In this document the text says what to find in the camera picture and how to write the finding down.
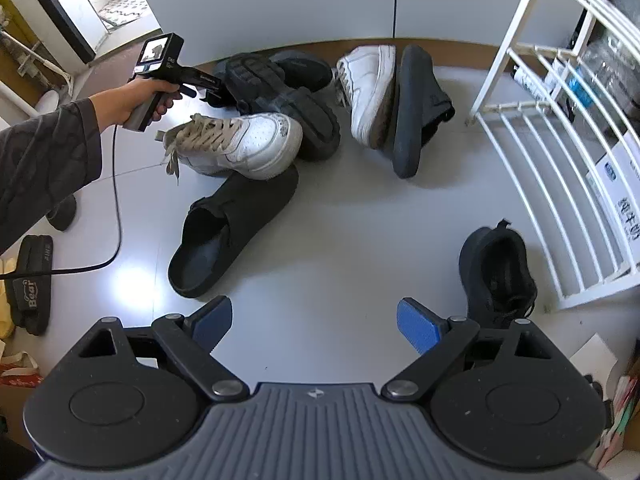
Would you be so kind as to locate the white paper sheet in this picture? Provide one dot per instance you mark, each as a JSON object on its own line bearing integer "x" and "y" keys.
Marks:
{"x": 595, "y": 360}

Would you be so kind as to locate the black lace-up sneaker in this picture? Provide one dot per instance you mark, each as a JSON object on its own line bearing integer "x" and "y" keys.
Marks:
{"x": 285, "y": 105}
{"x": 492, "y": 270}

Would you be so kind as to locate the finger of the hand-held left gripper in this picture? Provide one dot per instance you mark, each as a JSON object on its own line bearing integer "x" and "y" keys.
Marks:
{"x": 212, "y": 96}

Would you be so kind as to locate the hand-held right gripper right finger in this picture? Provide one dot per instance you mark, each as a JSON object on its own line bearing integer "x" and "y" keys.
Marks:
{"x": 417, "y": 330}

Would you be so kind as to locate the white lace-up sneaker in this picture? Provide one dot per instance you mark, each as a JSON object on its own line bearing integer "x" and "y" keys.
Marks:
{"x": 367, "y": 90}
{"x": 240, "y": 142}

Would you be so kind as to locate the yellow slipper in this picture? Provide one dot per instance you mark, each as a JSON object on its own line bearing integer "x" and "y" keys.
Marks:
{"x": 5, "y": 300}

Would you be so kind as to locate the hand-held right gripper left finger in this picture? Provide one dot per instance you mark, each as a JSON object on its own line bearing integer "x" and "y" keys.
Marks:
{"x": 215, "y": 322}

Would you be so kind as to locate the person's left hand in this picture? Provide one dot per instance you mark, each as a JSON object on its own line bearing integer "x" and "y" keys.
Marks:
{"x": 125, "y": 102}

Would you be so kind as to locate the white metal shoe rack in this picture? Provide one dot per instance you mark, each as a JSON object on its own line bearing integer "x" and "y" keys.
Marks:
{"x": 560, "y": 135}

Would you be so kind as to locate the black slide sandal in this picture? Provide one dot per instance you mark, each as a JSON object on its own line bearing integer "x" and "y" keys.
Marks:
{"x": 42, "y": 252}
{"x": 27, "y": 295}

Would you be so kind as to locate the clear plastic water bottle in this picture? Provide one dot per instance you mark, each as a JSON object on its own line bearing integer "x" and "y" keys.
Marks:
{"x": 602, "y": 72}

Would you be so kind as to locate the white fan stand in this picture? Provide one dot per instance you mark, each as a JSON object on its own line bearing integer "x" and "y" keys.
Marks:
{"x": 47, "y": 100}

